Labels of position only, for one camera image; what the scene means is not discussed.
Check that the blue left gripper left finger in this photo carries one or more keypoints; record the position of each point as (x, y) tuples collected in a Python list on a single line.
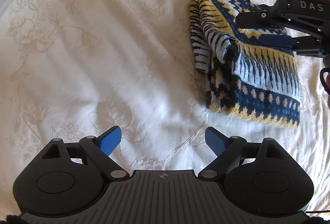
[(98, 149)]

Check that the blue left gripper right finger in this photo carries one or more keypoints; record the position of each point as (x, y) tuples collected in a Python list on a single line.
[(228, 151)]

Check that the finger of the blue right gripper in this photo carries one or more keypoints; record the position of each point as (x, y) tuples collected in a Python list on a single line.
[(257, 20), (273, 40)]

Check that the navy yellow patterned knit sweater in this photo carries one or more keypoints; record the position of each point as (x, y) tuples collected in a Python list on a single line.
[(243, 79)]

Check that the person right hand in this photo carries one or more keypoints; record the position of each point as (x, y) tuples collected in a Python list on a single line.
[(327, 83)]

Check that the white floral bedspread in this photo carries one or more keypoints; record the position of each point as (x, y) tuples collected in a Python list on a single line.
[(73, 68)]

